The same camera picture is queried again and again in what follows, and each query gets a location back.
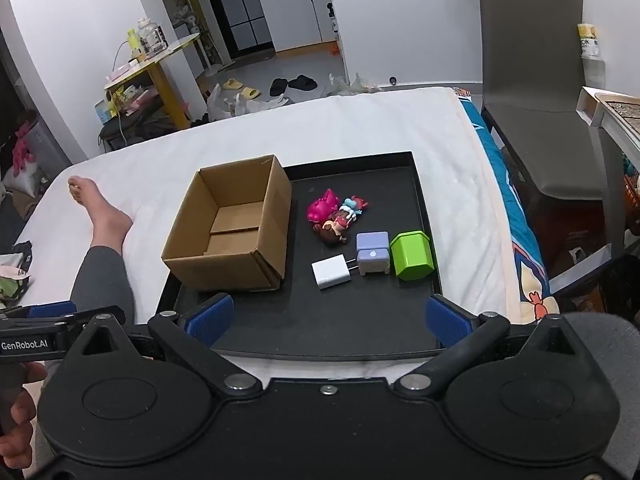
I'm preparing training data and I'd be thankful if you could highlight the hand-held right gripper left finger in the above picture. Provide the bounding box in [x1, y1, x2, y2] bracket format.
[60, 294, 263, 398]

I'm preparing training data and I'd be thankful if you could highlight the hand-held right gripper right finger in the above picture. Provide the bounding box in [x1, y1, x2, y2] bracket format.
[395, 294, 596, 396]

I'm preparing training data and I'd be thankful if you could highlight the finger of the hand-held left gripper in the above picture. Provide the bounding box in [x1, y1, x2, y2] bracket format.
[0, 301, 96, 331]

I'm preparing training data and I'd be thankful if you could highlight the brown cardboard box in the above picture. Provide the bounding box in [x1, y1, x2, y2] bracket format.
[161, 154, 293, 293]

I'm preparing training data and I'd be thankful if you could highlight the green house-shaped box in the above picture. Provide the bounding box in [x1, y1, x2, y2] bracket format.
[389, 230, 435, 282]

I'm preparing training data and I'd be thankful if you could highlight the black tray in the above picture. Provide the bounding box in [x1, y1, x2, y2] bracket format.
[155, 150, 446, 361]

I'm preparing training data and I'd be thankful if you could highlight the small purple box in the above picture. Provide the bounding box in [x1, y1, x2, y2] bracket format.
[355, 231, 392, 276]

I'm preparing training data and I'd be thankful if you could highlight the white charger plug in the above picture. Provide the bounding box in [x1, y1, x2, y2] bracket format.
[311, 254, 358, 291]

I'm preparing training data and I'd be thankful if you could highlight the brown-haired doll figure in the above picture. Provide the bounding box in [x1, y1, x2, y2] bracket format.
[313, 212, 351, 247]

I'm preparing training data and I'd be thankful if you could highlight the pink dinosaur suit figure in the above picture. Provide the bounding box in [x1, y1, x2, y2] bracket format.
[306, 188, 342, 223]

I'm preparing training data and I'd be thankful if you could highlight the person's left hand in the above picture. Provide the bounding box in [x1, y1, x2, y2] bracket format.
[0, 361, 49, 471]

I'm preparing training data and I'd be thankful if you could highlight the printed cloth bag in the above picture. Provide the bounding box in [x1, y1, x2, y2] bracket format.
[0, 240, 33, 306]

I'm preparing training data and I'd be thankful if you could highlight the person's left leg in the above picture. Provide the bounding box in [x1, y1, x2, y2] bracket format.
[67, 176, 136, 333]

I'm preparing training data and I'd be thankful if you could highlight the person's leg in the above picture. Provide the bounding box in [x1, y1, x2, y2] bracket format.
[67, 176, 136, 333]
[565, 312, 640, 480]

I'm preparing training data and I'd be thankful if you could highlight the blue cartoon bedsheet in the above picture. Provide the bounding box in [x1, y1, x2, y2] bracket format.
[457, 87, 561, 323]

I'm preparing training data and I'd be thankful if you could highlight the pink plush toy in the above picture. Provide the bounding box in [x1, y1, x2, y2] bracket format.
[12, 122, 40, 171]

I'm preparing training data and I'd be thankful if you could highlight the person's right leg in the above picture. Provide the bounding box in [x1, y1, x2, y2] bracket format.
[565, 312, 640, 480]

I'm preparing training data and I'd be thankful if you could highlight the black bag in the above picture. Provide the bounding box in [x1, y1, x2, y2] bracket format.
[97, 105, 176, 153]

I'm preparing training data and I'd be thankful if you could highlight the white plastic bag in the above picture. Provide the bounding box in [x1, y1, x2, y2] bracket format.
[207, 82, 291, 121]

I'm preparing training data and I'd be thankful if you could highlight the yellow side table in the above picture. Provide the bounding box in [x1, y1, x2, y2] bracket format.
[102, 32, 203, 131]

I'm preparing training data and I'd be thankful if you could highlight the clear plastic bag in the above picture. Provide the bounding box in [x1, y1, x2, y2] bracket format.
[327, 72, 382, 97]

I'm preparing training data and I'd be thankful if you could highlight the grey chair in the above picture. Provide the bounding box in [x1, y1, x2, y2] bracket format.
[477, 0, 613, 261]

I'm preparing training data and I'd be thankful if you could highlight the clear plastic jar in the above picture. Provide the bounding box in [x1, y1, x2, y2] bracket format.
[136, 17, 166, 58]

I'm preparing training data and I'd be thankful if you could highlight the grey panel refrigerator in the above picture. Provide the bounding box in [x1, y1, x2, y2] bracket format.
[197, 0, 276, 56]

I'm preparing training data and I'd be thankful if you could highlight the white cabinet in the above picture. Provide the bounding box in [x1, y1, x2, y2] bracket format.
[257, 0, 337, 53]

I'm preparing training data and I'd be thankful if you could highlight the yellow and white bottle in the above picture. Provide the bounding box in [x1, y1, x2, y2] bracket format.
[577, 22, 601, 58]

